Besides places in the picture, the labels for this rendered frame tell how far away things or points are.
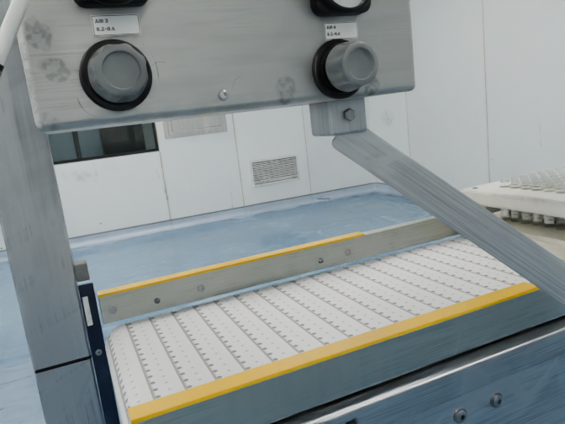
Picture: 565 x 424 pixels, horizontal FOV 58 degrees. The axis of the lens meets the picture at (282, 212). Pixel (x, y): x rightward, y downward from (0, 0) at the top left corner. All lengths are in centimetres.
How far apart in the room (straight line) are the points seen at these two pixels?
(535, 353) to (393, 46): 30
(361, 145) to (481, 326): 18
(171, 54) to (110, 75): 4
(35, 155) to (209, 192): 516
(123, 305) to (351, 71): 40
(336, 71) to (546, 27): 425
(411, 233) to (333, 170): 553
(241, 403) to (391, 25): 25
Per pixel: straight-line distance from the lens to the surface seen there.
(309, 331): 50
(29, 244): 59
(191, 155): 564
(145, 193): 559
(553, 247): 68
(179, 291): 60
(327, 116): 35
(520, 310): 48
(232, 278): 62
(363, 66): 29
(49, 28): 27
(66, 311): 61
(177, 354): 50
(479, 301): 45
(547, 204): 67
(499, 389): 49
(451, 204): 37
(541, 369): 53
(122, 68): 25
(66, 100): 26
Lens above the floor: 108
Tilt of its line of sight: 11 degrees down
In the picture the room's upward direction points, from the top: 7 degrees counter-clockwise
